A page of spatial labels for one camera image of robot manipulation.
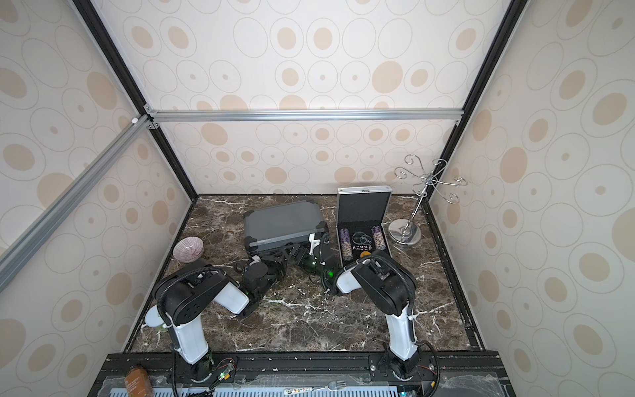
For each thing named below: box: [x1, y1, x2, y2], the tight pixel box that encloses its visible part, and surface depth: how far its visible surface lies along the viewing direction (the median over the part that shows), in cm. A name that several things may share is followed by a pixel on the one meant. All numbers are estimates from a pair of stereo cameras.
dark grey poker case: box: [243, 198, 330, 254], surface depth 96 cm
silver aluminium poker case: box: [335, 185, 393, 268], surface depth 101 cm
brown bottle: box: [124, 364, 155, 397], surface depth 70 cm
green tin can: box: [144, 304, 165, 328], surface depth 80 cm
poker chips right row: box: [371, 224, 387, 251], surface depth 102 cm
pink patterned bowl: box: [172, 236, 205, 264], surface depth 99 cm
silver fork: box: [283, 379, 348, 396], surface depth 71 cm
